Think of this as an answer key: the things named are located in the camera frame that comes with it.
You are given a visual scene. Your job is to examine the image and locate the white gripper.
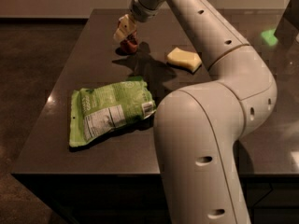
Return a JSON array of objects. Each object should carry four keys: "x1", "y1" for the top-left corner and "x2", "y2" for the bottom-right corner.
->
[{"x1": 113, "y1": 0, "x2": 164, "y2": 43}]

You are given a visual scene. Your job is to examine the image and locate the yellow sponge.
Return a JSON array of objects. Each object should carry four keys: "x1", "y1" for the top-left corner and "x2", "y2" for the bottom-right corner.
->
[{"x1": 166, "y1": 48, "x2": 202, "y2": 73}]

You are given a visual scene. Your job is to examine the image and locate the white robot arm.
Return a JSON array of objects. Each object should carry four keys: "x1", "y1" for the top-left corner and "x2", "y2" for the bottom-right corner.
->
[{"x1": 130, "y1": 0, "x2": 277, "y2": 224}]

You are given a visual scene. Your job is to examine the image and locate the dark cabinet drawers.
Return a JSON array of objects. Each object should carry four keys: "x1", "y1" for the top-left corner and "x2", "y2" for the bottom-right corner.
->
[{"x1": 13, "y1": 174, "x2": 299, "y2": 224}]

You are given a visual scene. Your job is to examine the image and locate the green rice chip bag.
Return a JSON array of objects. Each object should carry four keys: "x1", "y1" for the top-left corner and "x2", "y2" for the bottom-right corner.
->
[{"x1": 69, "y1": 77, "x2": 156, "y2": 147}]

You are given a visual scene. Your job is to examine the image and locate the red coke can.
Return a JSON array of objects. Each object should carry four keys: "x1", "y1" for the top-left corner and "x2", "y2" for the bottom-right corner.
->
[{"x1": 120, "y1": 30, "x2": 138, "y2": 54}]

